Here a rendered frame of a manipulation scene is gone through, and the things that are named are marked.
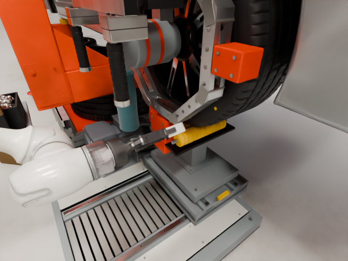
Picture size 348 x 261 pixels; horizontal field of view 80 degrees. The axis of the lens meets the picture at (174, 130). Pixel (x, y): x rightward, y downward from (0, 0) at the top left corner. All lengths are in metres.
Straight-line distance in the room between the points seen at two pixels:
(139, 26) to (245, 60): 0.24
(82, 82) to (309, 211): 1.38
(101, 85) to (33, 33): 0.35
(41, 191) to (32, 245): 0.79
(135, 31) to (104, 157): 0.29
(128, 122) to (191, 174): 0.41
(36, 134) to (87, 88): 0.59
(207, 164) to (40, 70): 0.90
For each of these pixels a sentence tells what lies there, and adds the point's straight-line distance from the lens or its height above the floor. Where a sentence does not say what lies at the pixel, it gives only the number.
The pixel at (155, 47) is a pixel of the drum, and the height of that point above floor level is 0.85.
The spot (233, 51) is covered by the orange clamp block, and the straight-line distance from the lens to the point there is 0.50.
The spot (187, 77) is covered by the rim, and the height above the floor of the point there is 0.72.
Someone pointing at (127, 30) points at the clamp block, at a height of 0.92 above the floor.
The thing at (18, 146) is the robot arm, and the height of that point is 0.67.
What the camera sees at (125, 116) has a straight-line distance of 0.89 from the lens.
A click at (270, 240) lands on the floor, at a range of 1.21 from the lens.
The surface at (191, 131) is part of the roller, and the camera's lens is 0.81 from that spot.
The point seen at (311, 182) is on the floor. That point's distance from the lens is 1.59.
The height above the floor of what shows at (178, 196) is 0.17.
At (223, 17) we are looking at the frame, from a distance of 0.55.
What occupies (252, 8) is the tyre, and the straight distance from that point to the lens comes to 0.58.
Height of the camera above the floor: 0.99
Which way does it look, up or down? 33 degrees down
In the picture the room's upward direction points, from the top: straight up
